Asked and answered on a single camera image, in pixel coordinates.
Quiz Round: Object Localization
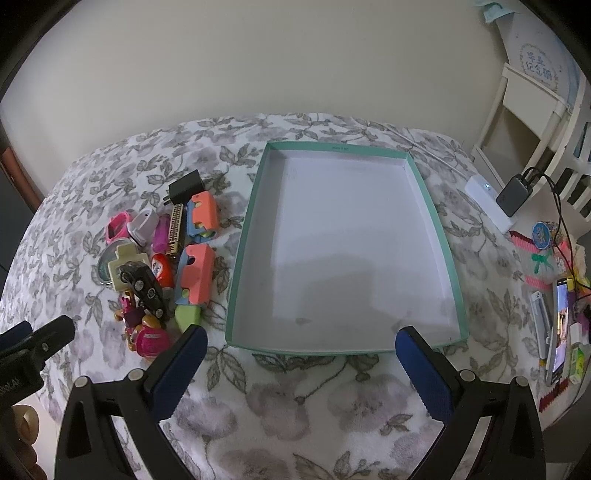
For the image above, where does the orange blue toy green blade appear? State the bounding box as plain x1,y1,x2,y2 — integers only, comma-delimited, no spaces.
174,244,216,334

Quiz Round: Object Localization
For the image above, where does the smartphone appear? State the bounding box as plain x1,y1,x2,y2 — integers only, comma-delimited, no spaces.
545,277,572,387

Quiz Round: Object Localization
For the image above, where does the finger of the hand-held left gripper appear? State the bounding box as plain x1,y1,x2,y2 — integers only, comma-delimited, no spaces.
0,322,34,355
0,316,76,370

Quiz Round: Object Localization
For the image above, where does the purple lighter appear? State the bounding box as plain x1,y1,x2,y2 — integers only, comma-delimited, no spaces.
154,217,174,250

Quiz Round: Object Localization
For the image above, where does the pink toy figure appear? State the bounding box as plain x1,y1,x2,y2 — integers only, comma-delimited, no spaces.
128,318,172,359

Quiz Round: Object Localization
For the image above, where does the cream hair clip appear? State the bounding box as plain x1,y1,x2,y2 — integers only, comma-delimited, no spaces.
108,243,151,292

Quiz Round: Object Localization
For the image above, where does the white printed album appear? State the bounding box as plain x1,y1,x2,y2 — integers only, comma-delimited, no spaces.
501,18,581,112

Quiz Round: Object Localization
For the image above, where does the round silver tin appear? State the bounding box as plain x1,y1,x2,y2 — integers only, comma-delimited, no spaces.
97,240,132,289

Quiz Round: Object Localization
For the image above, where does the round patterned tin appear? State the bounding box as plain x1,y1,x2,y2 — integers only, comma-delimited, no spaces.
532,222,558,250

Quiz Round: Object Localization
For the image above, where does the black plug charger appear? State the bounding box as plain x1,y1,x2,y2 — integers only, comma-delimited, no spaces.
163,170,205,206

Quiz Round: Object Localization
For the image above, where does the small magenta toy figure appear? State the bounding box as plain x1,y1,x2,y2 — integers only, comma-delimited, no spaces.
115,295,140,334

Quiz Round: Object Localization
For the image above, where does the orange spray bottle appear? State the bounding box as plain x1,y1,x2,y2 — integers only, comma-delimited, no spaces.
151,253,175,292

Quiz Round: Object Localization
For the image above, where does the black cable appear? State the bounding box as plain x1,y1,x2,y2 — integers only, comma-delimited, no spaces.
522,166,591,301

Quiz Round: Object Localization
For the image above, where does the silver metal clipper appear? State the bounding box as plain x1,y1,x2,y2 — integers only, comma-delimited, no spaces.
530,291,553,359

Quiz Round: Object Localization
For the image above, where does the white cable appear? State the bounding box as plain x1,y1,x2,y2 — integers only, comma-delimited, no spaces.
392,128,468,179

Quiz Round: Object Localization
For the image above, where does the black power adapter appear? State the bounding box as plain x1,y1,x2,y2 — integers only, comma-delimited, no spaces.
496,178,537,218

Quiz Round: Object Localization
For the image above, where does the gold patterned lighter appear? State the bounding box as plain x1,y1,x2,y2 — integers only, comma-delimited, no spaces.
167,203,188,259

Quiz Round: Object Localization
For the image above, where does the teal-rimmed white tray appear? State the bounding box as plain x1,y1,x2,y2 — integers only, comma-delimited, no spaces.
225,142,469,356

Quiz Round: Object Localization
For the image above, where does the white shelf rack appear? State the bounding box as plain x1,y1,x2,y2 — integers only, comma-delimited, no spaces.
470,62,591,217

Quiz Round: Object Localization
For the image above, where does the white plastic box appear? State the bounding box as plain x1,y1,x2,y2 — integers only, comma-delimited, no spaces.
464,175,516,234

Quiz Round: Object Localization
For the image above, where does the red zigzag-edged mat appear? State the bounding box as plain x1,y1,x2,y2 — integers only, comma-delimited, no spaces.
510,231,591,414

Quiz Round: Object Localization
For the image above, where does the orange and blue toy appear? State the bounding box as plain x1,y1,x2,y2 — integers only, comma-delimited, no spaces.
187,191,221,243

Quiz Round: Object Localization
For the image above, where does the white cap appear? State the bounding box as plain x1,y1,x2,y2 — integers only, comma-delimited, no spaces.
127,209,160,246

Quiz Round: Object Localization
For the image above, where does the pink toy watch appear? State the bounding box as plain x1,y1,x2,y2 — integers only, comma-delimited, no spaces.
106,211,135,244

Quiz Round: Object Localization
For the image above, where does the brown wooden furniture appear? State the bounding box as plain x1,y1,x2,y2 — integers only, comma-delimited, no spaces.
0,145,28,206

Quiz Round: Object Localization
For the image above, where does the black toy car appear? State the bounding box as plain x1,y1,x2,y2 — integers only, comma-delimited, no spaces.
119,261,166,322

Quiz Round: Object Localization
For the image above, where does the person's left hand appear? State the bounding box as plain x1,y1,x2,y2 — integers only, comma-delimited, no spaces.
13,404,42,480

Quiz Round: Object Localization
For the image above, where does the teal fabric item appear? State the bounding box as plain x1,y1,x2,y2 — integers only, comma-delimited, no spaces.
475,0,507,22

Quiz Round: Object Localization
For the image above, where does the small green box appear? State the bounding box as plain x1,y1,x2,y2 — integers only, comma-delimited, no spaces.
568,348,585,384

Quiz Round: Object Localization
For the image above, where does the floral printed blanket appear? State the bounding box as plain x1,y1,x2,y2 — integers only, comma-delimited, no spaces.
0,113,591,480

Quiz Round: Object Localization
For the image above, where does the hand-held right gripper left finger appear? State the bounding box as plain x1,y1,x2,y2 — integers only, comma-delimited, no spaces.
54,325,208,480

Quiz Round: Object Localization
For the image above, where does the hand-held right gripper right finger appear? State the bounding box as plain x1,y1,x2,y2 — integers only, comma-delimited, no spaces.
394,325,548,480

